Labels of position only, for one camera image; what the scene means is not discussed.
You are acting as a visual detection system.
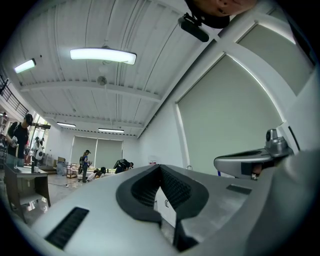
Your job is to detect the black head-mounted camera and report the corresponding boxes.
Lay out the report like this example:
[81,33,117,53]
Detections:
[177,12,210,43]

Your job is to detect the small grey roller blind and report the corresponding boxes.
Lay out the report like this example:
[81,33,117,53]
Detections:
[96,138,124,170]
[71,136,98,166]

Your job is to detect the narrow grey roller blind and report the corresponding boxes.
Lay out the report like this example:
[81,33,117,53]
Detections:
[237,23,315,97]

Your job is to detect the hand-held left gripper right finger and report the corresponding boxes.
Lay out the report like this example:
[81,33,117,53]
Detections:
[159,164,276,256]

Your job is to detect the large grey roller blind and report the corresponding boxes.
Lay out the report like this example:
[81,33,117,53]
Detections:
[176,53,285,176]

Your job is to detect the white vanity cabinet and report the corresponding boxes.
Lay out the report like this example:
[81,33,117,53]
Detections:
[154,186,179,228]

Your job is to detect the black metal railing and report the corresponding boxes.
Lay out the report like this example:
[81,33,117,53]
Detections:
[0,74,30,118]

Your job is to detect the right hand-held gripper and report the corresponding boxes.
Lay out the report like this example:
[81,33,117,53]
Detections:
[213,128,294,180]

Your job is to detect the person's face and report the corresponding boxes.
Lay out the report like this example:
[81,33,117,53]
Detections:
[184,0,258,30]

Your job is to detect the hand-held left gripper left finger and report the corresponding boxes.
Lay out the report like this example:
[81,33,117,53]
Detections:
[31,164,177,256]

